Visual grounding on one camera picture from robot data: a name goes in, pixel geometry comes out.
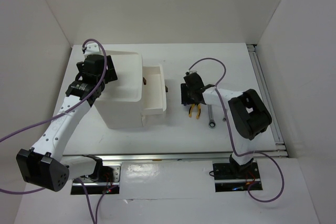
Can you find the aluminium rail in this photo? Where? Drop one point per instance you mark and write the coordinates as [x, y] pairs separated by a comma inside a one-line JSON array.
[[281, 150], [163, 157]]

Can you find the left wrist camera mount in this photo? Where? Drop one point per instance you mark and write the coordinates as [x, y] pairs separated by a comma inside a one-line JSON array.
[[91, 48]]

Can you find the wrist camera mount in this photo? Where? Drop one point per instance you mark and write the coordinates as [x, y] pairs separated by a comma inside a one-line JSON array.
[[91, 48], [190, 72]]

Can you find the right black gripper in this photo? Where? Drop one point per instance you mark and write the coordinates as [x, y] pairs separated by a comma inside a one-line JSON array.
[[184, 98]]

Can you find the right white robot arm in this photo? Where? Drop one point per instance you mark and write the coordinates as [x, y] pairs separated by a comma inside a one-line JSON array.
[[246, 116]]

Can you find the white drawer cabinet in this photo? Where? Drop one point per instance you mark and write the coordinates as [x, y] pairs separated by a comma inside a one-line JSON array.
[[120, 104]]

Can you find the aluminium rail right side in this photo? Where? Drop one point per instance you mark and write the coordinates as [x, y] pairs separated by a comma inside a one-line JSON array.
[[281, 150]]

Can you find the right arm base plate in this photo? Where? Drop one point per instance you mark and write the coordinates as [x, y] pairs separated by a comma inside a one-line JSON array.
[[226, 180]]

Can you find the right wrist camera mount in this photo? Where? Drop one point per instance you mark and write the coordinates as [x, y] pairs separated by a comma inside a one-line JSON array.
[[190, 72]]

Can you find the white drawer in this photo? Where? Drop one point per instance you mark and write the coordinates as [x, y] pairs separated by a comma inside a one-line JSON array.
[[154, 91]]

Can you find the aluminium rail front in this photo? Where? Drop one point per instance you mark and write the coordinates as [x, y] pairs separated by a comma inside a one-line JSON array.
[[163, 157]]

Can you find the large ratchet wrench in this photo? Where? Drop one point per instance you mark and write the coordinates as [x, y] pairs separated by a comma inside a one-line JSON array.
[[211, 122]]

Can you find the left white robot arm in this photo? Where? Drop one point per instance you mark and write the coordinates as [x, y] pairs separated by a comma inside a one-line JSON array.
[[41, 165]]

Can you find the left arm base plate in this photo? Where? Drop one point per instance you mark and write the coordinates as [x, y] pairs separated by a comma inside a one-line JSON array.
[[108, 180]]

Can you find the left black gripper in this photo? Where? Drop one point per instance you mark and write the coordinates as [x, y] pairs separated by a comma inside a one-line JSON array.
[[111, 74]]

